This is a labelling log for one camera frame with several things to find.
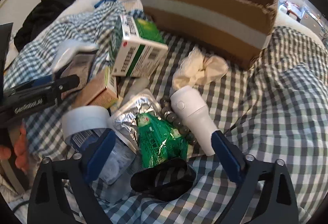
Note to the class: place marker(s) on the silver blister pack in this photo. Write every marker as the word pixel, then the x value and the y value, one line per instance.
pixel 128 116

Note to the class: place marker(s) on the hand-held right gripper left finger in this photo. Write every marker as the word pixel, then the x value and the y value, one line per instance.
pixel 99 156

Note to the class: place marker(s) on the grey small box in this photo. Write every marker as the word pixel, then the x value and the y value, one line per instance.
pixel 78 67

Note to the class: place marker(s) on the black cloth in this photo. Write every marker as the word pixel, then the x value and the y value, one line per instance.
pixel 43 16

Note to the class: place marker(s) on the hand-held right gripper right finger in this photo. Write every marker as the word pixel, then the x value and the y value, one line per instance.
pixel 228 160

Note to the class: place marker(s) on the clear plastic bottle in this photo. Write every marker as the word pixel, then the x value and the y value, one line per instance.
pixel 115 160

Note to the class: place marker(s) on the orange plush toy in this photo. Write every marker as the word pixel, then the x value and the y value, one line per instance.
pixel 19 147

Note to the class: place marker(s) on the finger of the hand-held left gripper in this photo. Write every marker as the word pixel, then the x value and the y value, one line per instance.
pixel 69 81
pixel 38 81

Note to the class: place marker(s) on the tan small box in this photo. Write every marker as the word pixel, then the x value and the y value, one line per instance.
pixel 97 93

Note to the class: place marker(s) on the translucent white tube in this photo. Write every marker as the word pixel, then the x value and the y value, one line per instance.
pixel 137 87

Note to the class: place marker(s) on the brown cardboard box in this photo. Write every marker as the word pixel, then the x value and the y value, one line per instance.
pixel 205 16

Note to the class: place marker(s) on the green and white medicine box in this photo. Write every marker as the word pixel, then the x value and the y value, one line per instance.
pixel 138 55

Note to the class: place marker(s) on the white tissue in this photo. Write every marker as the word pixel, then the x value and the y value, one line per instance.
pixel 202 70

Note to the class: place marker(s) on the blue plastic item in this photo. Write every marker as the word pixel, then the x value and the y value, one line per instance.
pixel 102 3

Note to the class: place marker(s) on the green foil sachet pack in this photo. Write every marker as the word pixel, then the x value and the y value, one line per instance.
pixel 158 139

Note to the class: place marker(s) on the white cylindrical device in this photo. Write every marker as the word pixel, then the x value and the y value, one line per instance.
pixel 192 111

